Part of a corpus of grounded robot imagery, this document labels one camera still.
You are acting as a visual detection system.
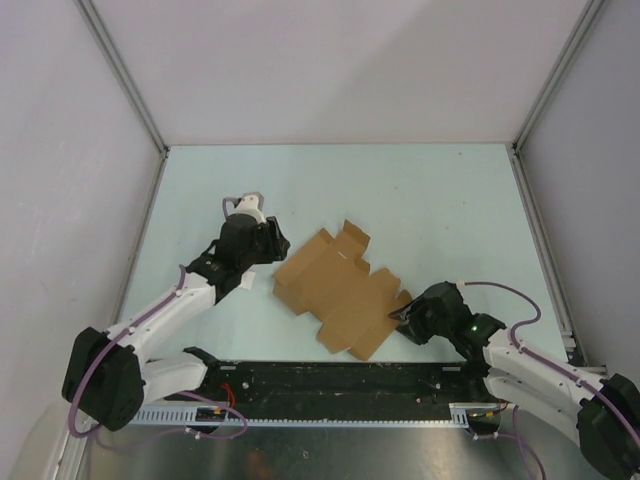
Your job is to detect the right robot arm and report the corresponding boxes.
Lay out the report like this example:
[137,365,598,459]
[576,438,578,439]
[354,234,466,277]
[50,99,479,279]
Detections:
[389,282,639,479]

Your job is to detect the aluminium frame rail right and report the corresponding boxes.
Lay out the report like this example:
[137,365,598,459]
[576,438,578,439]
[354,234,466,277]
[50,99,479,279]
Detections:
[512,0,607,153]

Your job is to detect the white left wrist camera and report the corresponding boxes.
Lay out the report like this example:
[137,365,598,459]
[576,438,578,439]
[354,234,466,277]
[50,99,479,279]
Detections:
[232,192,266,224]

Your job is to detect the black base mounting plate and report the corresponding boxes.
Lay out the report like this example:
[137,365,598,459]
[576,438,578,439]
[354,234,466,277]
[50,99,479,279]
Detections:
[189,360,497,404]

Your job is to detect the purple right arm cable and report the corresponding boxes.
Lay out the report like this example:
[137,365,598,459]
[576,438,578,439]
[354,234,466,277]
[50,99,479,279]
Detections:
[457,279,640,480]

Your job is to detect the brown cardboard box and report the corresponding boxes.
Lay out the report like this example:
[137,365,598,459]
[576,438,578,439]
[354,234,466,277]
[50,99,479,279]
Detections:
[273,220,412,361]

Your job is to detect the aluminium frame rail left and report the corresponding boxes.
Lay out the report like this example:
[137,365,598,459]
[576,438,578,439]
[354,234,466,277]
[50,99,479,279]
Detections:
[74,0,168,154]

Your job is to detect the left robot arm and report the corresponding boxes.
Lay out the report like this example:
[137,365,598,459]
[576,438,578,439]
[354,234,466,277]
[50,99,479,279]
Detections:
[62,213,290,438]

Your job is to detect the grey slotted cable duct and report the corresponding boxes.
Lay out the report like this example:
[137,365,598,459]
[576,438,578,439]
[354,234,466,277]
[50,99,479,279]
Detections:
[130,401,503,429]

